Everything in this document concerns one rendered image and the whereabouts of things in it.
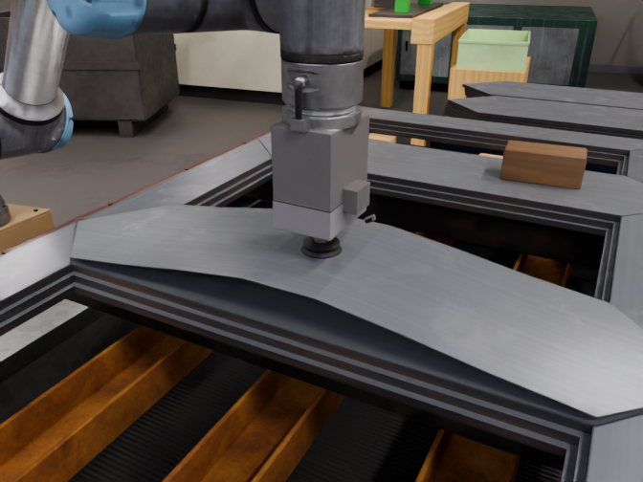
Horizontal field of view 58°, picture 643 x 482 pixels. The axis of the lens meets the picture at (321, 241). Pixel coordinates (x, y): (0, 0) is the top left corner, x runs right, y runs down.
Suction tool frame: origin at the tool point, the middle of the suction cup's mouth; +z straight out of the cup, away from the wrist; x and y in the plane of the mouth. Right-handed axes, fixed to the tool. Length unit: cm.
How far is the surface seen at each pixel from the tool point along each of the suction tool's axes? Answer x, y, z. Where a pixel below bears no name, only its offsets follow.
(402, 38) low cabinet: 176, 489, 42
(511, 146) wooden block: -10.3, 44.4, -1.9
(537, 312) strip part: -21.8, 2.8, 1.4
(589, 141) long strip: -20, 72, 3
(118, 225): 30.0, 0.0, 2.6
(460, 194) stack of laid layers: -5.3, 35.6, 4.1
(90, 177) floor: 244, 171, 89
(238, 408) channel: 5.2, -9.3, 15.4
